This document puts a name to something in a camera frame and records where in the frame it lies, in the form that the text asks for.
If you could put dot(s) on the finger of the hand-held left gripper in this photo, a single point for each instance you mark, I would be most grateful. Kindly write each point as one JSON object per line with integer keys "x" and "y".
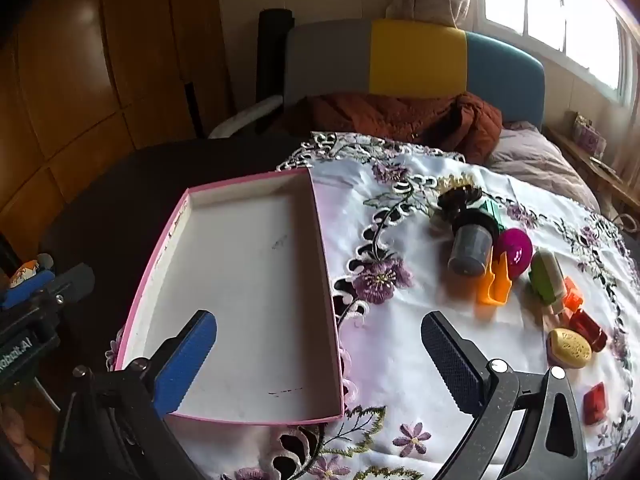
{"x": 70, "y": 285}
{"x": 27, "y": 291}

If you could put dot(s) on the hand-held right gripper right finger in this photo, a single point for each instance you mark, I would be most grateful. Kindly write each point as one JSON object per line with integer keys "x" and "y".
{"x": 452, "y": 360}

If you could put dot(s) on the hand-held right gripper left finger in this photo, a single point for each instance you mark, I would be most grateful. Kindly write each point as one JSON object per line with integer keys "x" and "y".
{"x": 187, "y": 360}

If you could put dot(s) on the orange plastic clip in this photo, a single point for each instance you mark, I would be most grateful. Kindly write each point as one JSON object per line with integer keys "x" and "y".
{"x": 495, "y": 287}

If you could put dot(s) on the pink cardboard box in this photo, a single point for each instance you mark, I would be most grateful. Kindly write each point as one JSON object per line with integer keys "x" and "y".
{"x": 240, "y": 285}

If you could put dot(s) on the clear jar with black lid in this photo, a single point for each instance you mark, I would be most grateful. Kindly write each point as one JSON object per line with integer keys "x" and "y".
{"x": 467, "y": 250}

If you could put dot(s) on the magenta plastic egg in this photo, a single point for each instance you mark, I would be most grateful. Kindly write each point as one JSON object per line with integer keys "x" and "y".
{"x": 515, "y": 252}

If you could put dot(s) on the small orange block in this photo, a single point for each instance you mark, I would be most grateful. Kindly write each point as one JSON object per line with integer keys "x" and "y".
{"x": 572, "y": 297}

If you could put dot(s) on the red metallic cylinder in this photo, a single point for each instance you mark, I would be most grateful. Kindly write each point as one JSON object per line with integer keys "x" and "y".
{"x": 589, "y": 331}

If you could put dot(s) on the green plastic stamp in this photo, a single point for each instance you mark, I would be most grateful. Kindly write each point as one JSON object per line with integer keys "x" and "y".
{"x": 494, "y": 211}

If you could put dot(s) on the brown hair claw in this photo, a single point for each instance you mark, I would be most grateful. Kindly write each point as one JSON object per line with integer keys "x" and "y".
{"x": 457, "y": 192}

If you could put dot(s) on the orange white green toy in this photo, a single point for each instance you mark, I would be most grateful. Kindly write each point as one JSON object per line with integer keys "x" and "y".
{"x": 27, "y": 270}

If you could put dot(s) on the white embroidered floral tablecloth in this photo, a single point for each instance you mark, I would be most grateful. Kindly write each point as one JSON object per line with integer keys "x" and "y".
{"x": 400, "y": 360}

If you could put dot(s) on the yellow oval block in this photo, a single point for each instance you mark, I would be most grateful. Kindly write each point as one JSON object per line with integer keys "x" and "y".
{"x": 569, "y": 347}

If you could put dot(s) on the green and white toy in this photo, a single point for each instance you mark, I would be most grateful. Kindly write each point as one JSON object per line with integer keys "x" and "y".
{"x": 547, "y": 275}

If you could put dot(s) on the small red block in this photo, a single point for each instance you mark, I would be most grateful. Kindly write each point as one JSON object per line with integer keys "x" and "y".
{"x": 595, "y": 402}

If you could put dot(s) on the black upright bar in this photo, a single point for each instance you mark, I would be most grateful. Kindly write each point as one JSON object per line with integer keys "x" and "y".
{"x": 193, "y": 110}

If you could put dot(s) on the pinkish grey pillow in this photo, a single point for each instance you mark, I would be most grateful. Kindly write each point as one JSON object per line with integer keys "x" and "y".
{"x": 540, "y": 160}

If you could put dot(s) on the wooden wardrobe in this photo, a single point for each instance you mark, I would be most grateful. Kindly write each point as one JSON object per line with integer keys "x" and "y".
{"x": 100, "y": 60}

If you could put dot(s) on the wooden side table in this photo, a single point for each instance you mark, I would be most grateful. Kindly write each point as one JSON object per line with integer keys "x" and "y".
{"x": 600, "y": 175}

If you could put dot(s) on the white chair armrest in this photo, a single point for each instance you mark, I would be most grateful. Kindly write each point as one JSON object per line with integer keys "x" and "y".
{"x": 250, "y": 112}

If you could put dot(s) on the rust brown quilted jacket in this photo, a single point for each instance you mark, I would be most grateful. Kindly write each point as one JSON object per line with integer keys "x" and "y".
{"x": 400, "y": 115}

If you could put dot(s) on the purple box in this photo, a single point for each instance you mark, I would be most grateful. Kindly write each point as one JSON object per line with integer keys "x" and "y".
{"x": 590, "y": 137}

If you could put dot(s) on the grey yellow blue headboard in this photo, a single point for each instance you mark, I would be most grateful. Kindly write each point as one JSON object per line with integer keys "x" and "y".
{"x": 420, "y": 55}

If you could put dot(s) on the window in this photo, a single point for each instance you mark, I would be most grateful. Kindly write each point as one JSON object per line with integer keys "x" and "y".
{"x": 550, "y": 10}

